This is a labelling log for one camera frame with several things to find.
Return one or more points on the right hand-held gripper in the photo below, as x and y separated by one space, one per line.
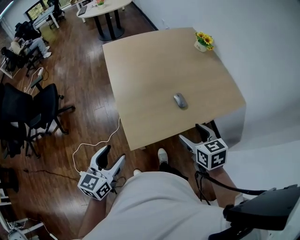
212 153

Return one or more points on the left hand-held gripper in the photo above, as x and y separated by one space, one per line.
95 185

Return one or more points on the grey computer mouse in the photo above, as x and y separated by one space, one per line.
180 100

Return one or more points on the person's left forearm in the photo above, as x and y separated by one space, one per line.
93 215

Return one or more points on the person's right forearm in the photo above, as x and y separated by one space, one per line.
222 187

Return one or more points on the person's white left shoe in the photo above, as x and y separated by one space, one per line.
137 172

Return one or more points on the person's white shoe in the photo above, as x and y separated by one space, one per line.
137 172
162 155

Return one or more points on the person's white right shoe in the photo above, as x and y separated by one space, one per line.
162 155

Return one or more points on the person's dark trouser leg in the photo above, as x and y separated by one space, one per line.
172 169

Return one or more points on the person's white shirt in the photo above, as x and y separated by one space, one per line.
164 206

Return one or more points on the large black office chair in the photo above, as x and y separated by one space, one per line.
35 110

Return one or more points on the yellow flowers in white pot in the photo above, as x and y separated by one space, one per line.
204 42

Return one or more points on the white power strip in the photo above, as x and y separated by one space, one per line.
39 71

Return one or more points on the black mesh office chair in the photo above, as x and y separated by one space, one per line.
16 59

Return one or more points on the white round table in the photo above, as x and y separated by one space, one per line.
103 8

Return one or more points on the dark laptop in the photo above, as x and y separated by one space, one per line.
82 10

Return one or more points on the white rectangular desk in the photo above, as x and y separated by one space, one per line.
45 17

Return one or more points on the pink flowers in small pot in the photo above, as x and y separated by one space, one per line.
100 2

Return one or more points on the black office chair by window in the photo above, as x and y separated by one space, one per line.
56 8

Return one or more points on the dark framed window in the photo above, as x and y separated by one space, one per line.
35 9

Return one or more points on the black chest mount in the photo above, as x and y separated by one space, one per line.
260 208

